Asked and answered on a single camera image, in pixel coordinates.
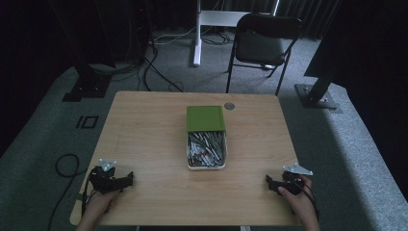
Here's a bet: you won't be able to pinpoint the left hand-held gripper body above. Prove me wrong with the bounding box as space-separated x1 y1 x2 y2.
88 158 129 195

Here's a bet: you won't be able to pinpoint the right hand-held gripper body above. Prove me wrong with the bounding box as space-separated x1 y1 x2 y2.
276 163 315 196

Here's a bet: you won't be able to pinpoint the person's right hand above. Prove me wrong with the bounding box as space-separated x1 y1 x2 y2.
276 174 319 224

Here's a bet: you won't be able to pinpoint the person's left hand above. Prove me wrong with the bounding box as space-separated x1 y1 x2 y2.
79 189 122 227

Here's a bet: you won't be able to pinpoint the white drawer tray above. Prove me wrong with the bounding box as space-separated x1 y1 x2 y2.
186 130 228 171

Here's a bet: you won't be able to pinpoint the pile of pens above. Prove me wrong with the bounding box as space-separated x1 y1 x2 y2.
188 131 226 167

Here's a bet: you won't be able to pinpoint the green box sleeve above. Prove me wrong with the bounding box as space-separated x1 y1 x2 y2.
186 105 227 134

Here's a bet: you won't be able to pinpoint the black folding chair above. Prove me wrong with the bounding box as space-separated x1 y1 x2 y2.
225 13 304 97

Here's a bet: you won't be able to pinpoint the dark computer tower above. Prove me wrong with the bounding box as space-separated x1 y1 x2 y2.
125 0 154 57

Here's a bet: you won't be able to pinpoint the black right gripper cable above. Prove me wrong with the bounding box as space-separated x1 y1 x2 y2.
288 172 320 222

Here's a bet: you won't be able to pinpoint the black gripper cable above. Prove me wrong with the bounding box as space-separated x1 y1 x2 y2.
80 174 99 218
288 172 320 222

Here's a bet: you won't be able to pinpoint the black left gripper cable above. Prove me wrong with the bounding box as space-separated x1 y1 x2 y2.
80 174 99 218

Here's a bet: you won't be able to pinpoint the black looped floor cable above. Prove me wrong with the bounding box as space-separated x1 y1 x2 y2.
46 153 89 231

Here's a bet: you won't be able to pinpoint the black stand with base plate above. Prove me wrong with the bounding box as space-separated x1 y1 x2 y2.
47 0 117 103
293 0 344 115

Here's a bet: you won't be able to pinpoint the black floor cables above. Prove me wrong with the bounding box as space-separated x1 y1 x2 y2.
95 30 233 93

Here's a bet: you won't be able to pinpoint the white floor cable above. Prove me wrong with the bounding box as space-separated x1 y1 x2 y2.
153 0 225 46

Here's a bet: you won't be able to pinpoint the white desk frame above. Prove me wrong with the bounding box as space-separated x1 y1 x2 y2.
192 0 281 67

